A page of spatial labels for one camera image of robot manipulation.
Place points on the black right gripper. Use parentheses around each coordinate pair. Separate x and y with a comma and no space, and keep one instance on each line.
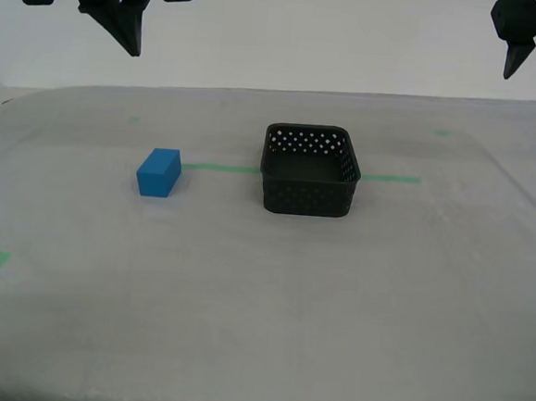
(519,18)

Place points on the black perforated plastic basket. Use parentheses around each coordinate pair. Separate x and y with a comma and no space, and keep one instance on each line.
(307,196)

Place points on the blue rectangular block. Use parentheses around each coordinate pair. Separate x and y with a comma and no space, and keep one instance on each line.
(155,182)

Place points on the long green tape strip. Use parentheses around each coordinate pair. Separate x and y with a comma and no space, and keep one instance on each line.
(219,168)

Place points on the white table cover cloth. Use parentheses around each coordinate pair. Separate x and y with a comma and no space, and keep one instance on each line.
(260,302)

